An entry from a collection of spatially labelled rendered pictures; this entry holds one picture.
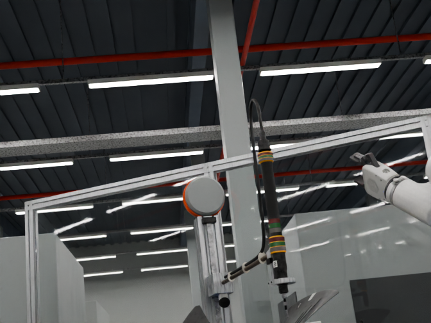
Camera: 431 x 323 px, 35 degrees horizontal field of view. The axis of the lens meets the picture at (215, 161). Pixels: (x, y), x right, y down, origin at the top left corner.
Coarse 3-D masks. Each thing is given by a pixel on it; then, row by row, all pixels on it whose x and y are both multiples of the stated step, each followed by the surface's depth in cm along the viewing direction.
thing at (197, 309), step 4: (196, 308) 200; (200, 308) 200; (192, 312) 201; (196, 312) 199; (200, 312) 198; (188, 316) 201; (192, 316) 200; (196, 316) 199; (200, 316) 197; (204, 316) 197; (184, 320) 201; (188, 320) 200; (192, 320) 199; (196, 320) 198; (200, 320) 197; (204, 320) 195
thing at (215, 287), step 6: (210, 276) 239; (216, 276) 236; (222, 276) 237; (210, 282) 239; (216, 282) 235; (228, 282) 237; (210, 288) 239; (216, 288) 235; (222, 288) 235; (228, 288) 236; (210, 294) 239; (216, 294) 237; (228, 294) 241
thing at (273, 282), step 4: (268, 252) 186; (268, 256) 186; (272, 256) 185; (268, 260) 185; (272, 260) 184; (268, 264) 186; (272, 264) 184; (272, 268) 184; (272, 272) 184; (272, 276) 184; (272, 280) 179; (276, 280) 178; (280, 280) 178; (284, 280) 177; (288, 280) 178; (292, 280) 178; (268, 284) 181; (272, 284) 179; (276, 284) 179
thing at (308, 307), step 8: (320, 296) 192; (328, 296) 188; (296, 304) 202; (304, 304) 196; (312, 304) 190; (320, 304) 186; (288, 312) 204; (296, 312) 197; (304, 312) 190; (312, 312) 185; (288, 320) 199; (296, 320) 188; (304, 320) 184
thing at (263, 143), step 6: (264, 132) 193; (264, 138) 192; (258, 144) 191; (264, 144) 190; (258, 150) 191; (264, 150) 194; (270, 150) 193; (282, 252) 181; (276, 258) 181; (282, 258) 181; (276, 264) 181; (282, 264) 180; (276, 270) 181; (282, 270) 180; (276, 276) 180; (282, 276) 180; (282, 288) 179
